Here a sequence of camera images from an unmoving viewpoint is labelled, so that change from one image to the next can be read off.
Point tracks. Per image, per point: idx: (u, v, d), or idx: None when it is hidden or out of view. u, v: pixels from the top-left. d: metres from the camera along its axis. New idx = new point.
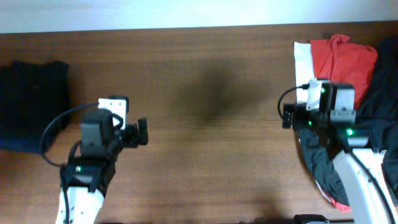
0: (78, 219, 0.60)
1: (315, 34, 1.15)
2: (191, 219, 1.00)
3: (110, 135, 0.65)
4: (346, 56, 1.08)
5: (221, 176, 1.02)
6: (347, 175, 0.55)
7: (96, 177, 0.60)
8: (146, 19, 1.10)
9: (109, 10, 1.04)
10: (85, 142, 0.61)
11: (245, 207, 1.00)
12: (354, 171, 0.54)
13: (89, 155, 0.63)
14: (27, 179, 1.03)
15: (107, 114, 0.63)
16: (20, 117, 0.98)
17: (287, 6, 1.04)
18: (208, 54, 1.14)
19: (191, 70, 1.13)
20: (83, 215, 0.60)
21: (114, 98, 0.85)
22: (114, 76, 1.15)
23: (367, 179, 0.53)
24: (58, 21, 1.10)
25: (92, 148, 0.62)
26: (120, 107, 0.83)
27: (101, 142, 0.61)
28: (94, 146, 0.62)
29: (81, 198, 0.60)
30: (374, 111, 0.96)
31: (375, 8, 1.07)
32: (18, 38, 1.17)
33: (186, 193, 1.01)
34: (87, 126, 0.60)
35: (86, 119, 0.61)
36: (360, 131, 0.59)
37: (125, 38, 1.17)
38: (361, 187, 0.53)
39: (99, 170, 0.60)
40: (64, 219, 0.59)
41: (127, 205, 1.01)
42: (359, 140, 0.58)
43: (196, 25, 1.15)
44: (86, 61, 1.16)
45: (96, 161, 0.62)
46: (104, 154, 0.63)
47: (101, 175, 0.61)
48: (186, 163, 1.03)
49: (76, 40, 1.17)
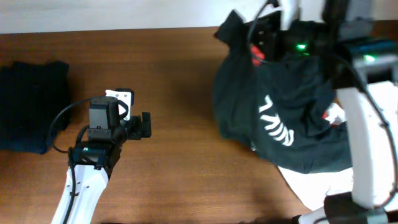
0: (84, 194, 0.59)
1: None
2: (191, 219, 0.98)
3: (115, 122, 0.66)
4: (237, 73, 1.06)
5: (221, 176, 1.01)
6: (352, 109, 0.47)
7: (102, 157, 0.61)
8: (146, 18, 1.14)
9: (111, 10, 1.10)
10: (93, 127, 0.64)
11: (245, 206, 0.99)
12: (362, 112, 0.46)
13: (95, 139, 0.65)
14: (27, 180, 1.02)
15: (115, 100, 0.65)
16: (20, 117, 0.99)
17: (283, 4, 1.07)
18: (209, 53, 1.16)
19: (191, 69, 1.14)
20: (89, 189, 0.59)
21: (120, 89, 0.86)
22: (112, 76, 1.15)
23: (379, 124, 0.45)
24: (61, 20, 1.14)
25: (100, 132, 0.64)
26: (125, 98, 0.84)
27: (109, 127, 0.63)
28: (101, 130, 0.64)
29: (87, 173, 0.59)
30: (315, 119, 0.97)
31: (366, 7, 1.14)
32: (20, 39, 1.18)
33: (186, 192, 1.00)
34: (95, 111, 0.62)
35: (94, 104, 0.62)
36: (382, 47, 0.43)
37: (125, 38, 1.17)
38: (369, 130, 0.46)
39: (103, 153, 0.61)
40: (69, 195, 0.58)
41: (127, 205, 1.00)
42: (374, 65, 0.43)
43: (194, 25, 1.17)
44: (86, 60, 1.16)
45: (103, 144, 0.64)
46: (110, 139, 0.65)
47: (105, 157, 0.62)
48: (187, 163, 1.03)
49: (74, 40, 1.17)
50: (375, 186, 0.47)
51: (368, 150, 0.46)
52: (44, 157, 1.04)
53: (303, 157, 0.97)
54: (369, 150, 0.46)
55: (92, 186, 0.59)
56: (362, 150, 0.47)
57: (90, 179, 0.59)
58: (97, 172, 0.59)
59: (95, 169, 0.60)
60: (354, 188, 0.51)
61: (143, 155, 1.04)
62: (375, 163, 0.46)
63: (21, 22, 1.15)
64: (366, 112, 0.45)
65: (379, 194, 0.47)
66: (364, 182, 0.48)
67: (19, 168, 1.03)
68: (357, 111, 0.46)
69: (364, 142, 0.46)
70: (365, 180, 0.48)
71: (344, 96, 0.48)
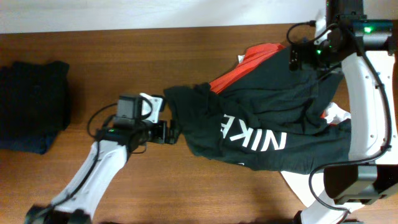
0: (107, 163, 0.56)
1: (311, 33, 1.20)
2: (191, 219, 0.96)
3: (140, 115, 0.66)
4: (229, 81, 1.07)
5: (221, 176, 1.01)
6: (353, 73, 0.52)
7: (123, 142, 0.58)
8: (147, 18, 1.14)
9: (110, 10, 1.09)
10: (120, 115, 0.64)
11: (246, 207, 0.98)
12: (361, 74, 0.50)
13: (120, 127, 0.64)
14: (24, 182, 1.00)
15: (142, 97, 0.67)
16: (20, 117, 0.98)
17: (282, 5, 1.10)
18: (209, 54, 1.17)
19: (191, 69, 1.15)
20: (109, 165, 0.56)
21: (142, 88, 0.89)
22: (112, 75, 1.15)
23: (375, 86, 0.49)
24: (63, 21, 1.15)
25: (125, 120, 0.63)
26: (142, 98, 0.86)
27: (134, 116, 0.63)
28: (126, 119, 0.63)
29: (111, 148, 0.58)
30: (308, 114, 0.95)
31: None
32: (22, 39, 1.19)
33: (186, 192, 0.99)
34: (124, 101, 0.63)
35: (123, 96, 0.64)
36: (381, 25, 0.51)
37: (127, 39, 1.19)
38: (365, 89, 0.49)
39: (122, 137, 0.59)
40: (92, 160, 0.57)
41: (127, 205, 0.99)
42: (373, 38, 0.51)
43: (195, 25, 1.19)
44: (86, 60, 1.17)
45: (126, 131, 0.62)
46: (132, 128, 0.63)
47: (127, 144, 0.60)
48: (187, 162, 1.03)
49: (77, 40, 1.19)
50: (369, 136, 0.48)
51: (364, 104, 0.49)
52: (45, 156, 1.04)
53: (305, 157, 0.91)
54: (366, 105, 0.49)
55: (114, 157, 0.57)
56: (359, 109, 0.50)
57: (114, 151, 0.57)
58: (119, 147, 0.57)
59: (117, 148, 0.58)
60: (351, 149, 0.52)
61: (143, 155, 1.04)
62: (369, 114, 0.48)
63: (21, 22, 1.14)
64: (364, 73, 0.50)
65: (373, 144, 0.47)
66: (360, 136, 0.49)
67: (20, 168, 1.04)
68: (357, 72, 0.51)
69: (360, 102, 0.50)
70: (362, 137, 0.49)
71: (347, 66, 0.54)
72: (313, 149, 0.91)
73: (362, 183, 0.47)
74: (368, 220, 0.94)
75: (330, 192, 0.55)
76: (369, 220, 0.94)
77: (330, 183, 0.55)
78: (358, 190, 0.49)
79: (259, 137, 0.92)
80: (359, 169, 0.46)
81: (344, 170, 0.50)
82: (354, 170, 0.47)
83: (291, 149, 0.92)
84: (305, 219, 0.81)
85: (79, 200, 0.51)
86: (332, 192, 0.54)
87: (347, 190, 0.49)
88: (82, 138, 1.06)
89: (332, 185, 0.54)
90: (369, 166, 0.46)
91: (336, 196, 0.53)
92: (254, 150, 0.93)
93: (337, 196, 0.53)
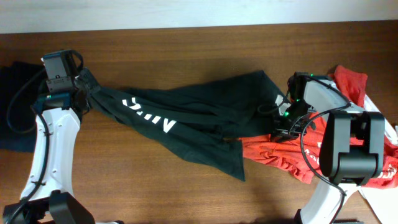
0: (58, 131, 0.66)
1: (310, 33, 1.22)
2: (191, 219, 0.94)
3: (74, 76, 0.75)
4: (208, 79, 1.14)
5: (221, 175, 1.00)
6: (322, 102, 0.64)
7: (66, 100, 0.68)
8: (147, 18, 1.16)
9: (111, 10, 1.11)
10: (52, 78, 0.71)
11: (247, 207, 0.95)
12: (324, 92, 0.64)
13: (57, 89, 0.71)
14: (21, 182, 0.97)
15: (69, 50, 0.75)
16: (20, 117, 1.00)
17: (278, 6, 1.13)
18: (210, 53, 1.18)
19: (191, 68, 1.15)
20: (61, 127, 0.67)
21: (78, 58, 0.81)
22: (112, 74, 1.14)
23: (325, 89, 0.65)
24: (62, 22, 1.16)
25: (60, 81, 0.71)
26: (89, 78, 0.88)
27: (67, 74, 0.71)
28: (60, 79, 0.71)
29: (57, 114, 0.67)
30: (240, 114, 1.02)
31: (357, 10, 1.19)
32: (21, 40, 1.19)
33: (186, 192, 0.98)
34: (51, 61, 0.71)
35: (46, 55, 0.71)
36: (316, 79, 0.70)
37: (127, 38, 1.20)
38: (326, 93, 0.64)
39: (66, 96, 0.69)
40: (44, 134, 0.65)
41: (126, 205, 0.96)
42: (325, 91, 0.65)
43: (196, 25, 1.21)
44: (85, 60, 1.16)
45: (63, 90, 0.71)
46: (68, 85, 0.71)
47: (71, 99, 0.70)
48: (187, 163, 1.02)
49: (76, 40, 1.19)
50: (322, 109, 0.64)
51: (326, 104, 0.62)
52: None
53: (219, 154, 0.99)
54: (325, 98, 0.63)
55: (64, 125, 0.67)
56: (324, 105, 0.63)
57: (62, 119, 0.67)
58: (67, 113, 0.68)
59: (62, 110, 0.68)
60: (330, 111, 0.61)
61: (144, 155, 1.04)
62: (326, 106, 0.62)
63: (24, 22, 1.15)
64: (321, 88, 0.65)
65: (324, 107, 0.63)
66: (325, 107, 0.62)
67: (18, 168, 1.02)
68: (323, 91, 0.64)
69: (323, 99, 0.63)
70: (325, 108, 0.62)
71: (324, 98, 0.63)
72: (211, 150, 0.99)
73: (342, 129, 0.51)
74: (369, 221, 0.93)
75: (324, 166, 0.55)
76: (369, 220, 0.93)
77: (324, 160, 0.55)
78: (346, 144, 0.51)
79: (187, 132, 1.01)
80: (337, 112, 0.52)
81: (328, 133, 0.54)
82: (342, 112, 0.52)
83: (236, 166, 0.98)
84: (304, 215, 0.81)
85: (46, 176, 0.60)
86: (328, 166, 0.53)
87: (336, 145, 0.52)
88: (82, 138, 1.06)
89: (324, 161, 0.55)
90: (341, 112, 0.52)
91: (331, 167, 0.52)
92: (181, 141, 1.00)
93: (334, 167, 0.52)
